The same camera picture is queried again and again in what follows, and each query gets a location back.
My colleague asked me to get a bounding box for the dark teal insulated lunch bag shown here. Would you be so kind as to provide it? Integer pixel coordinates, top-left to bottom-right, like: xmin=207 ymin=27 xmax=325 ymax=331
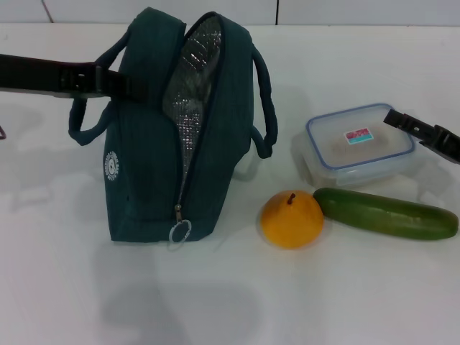
xmin=68 ymin=6 xmax=280 ymax=252

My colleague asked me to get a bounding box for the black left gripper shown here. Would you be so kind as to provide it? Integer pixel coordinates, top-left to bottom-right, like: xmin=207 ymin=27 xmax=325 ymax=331
xmin=0 ymin=53 xmax=149 ymax=103

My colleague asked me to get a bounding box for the green cucumber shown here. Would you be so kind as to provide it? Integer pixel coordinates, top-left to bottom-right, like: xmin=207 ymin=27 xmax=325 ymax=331
xmin=312 ymin=187 xmax=460 ymax=241

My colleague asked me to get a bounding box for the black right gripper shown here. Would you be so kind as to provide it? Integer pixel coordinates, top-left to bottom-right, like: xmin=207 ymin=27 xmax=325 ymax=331
xmin=382 ymin=109 xmax=460 ymax=165

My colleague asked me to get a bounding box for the orange pear fruit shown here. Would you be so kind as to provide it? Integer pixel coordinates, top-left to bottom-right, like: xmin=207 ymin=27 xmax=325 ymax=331
xmin=260 ymin=190 xmax=325 ymax=250

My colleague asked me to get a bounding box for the clear plastic food container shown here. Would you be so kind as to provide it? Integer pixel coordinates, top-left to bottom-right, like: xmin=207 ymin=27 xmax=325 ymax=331
xmin=293 ymin=103 xmax=416 ymax=190

